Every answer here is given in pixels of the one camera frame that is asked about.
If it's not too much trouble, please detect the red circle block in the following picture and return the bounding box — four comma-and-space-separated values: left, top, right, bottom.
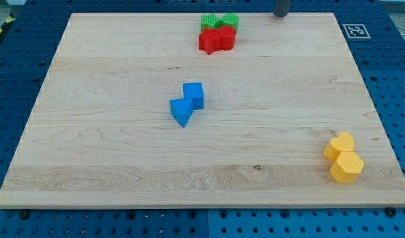
218, 25, 236, 50

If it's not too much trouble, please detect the green circle block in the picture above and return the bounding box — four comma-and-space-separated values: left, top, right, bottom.
221, 13, 240, 32

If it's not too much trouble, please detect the blue triangle block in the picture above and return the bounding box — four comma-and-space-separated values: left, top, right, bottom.
169, 99, 193, 128

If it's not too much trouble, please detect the blue cube block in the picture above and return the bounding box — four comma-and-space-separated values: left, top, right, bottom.
182, 82, 204, 110

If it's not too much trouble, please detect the light wooden board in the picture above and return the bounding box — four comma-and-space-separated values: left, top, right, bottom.
0, 13, 405, 210

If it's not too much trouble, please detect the red star block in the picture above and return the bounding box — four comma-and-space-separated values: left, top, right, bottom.
199, 28, 221, 55

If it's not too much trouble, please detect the green star block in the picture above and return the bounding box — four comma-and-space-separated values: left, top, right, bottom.
201, 13, 221, 32

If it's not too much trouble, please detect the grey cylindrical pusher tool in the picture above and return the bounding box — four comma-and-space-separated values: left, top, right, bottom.
273, 0, 291, 17

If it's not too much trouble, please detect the yellow heart block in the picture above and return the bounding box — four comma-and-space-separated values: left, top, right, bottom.
322, 132, 355, 161

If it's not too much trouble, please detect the yellow hexagon block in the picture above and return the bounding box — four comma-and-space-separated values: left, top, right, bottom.
329, 151, 365, 184

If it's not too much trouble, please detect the white fiducial marker tag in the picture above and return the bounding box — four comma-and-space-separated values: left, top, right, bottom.
343, 23, 371, 39

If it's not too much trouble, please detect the yellow black hazard tape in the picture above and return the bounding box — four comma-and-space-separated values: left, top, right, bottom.
0, 12, 16, 43

